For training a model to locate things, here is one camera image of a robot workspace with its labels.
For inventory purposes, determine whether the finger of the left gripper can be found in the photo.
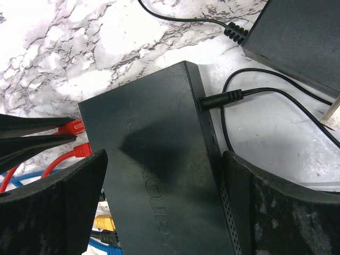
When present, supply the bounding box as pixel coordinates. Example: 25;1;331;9
0;114;73;138
1;135;77;173

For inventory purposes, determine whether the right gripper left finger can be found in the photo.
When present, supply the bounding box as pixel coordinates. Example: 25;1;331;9
1;150;108;254

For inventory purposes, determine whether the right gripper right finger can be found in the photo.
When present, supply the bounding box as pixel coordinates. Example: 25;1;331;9
222;151;339;254

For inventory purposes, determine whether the blue ethernet cable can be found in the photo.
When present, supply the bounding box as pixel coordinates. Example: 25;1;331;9
0;169;64;186

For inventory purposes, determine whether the yellow ethernet cable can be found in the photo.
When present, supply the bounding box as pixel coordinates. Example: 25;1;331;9
94;214;116;232

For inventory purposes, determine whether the thin black cable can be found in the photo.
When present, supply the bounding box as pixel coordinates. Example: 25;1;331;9
90;229;120;245

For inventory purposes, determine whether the black network switch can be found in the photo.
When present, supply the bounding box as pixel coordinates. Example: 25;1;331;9
79;61;235;254

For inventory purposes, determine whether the black power adapter with cable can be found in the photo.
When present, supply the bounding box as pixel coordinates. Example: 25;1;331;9
137;0;340;193

